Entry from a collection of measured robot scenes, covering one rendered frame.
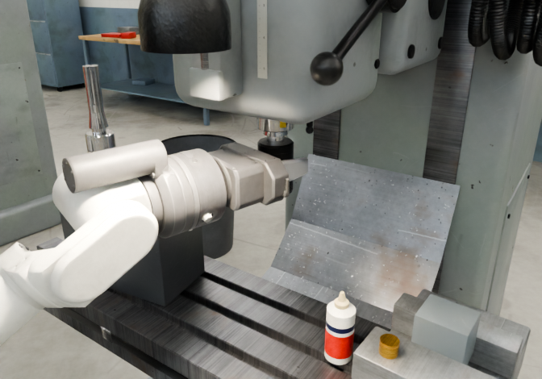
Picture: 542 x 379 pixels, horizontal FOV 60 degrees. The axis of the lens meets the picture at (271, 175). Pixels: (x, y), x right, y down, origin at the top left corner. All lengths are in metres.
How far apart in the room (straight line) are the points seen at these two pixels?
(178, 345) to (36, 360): 1.62
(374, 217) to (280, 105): 0.52
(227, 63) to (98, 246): 0.21
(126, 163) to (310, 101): 0.19
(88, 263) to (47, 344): 1.95
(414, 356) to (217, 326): 0.33
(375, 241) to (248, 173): 0.47
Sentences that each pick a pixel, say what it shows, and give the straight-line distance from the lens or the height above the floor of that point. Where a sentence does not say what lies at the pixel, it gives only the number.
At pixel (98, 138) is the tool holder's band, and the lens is 0.84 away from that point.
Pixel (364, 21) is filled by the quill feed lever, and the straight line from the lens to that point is 0.49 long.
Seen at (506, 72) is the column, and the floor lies 1.32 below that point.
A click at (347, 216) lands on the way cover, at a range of 0.98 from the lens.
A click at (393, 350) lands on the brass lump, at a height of 1.07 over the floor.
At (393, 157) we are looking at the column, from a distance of 0.96.
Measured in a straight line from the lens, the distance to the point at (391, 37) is 0.63.
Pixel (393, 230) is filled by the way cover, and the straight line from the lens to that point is 0.95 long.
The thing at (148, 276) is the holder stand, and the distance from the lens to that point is 0.82.
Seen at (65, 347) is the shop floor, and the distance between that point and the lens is 2.36.
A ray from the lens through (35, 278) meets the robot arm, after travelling 0.47.
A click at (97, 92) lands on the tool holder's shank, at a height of 1.29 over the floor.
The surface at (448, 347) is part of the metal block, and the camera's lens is 0.60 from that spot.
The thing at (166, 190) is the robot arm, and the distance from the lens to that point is 0.50.
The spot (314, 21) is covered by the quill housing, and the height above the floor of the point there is 1.42.
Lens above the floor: 1.44
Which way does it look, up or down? 21 degrees down
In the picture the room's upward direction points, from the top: straight up
